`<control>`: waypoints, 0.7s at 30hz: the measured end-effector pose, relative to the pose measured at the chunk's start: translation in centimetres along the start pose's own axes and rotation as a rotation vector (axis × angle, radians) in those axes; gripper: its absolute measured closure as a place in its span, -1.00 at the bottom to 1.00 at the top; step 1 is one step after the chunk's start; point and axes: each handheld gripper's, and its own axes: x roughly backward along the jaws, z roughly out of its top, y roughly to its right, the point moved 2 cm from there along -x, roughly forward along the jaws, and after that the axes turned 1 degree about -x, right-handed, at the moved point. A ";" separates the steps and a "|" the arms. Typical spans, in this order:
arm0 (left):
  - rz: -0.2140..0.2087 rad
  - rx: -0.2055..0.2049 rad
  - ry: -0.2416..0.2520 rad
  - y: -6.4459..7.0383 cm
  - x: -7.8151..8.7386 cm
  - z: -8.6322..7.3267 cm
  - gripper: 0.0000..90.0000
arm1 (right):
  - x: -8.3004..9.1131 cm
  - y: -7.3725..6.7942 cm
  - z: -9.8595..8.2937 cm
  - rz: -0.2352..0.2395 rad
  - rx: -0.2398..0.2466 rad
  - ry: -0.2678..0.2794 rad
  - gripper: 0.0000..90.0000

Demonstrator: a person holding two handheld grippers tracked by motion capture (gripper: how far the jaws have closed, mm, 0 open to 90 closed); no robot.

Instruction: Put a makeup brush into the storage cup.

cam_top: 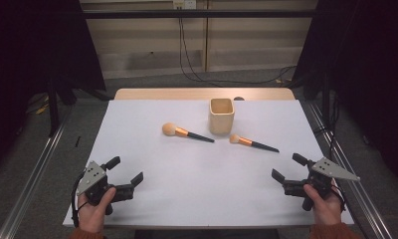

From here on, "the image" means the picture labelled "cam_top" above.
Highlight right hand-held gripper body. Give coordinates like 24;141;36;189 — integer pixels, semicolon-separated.
282;156;361;212

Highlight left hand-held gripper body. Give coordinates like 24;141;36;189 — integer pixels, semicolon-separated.
76;160;135;216

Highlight small makeup brush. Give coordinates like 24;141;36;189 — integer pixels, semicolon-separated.
229;133;281;154

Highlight large makeup brush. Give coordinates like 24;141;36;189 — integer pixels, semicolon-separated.
161;121;216;144

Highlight beige square cup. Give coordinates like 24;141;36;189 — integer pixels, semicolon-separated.
208;98;236;135

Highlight person's right hand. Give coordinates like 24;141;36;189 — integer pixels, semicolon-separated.
302;183;345;227

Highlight person's left hand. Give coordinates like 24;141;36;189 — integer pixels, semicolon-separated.
77;186;117;233

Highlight white table sheet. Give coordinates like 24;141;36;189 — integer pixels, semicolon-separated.
62;99;355;228

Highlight black stand pole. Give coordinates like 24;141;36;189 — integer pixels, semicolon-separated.
47;78;62;137

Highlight yellow floor tape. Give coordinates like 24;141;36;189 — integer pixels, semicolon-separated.
35;96;51;116

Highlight black curtain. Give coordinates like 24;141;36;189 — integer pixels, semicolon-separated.
291;0;398;190
0;0;106;173

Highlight black horizontal crossbar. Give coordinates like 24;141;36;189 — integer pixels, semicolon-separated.
82;9;317;20

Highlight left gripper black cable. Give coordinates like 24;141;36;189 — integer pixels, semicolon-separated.
71;172;89;228

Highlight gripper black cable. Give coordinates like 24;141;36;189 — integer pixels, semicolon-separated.
331;183;347;213
71;172;89;228

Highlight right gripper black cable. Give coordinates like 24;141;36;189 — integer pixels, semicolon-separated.
331;183;347;213

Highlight black floor cables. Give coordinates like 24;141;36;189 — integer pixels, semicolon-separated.
314;96;339;160

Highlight metal floor rail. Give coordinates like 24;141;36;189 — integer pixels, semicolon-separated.
0;108;74;239
305;101;394;239

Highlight black wall cable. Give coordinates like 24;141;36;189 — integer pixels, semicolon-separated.
177;18;298;86
181;18;221;88

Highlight tan vertical wall strip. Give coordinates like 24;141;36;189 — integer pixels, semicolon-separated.
203;0;211;73

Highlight white wall socket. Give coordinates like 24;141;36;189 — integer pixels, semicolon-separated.
172;0;197;10

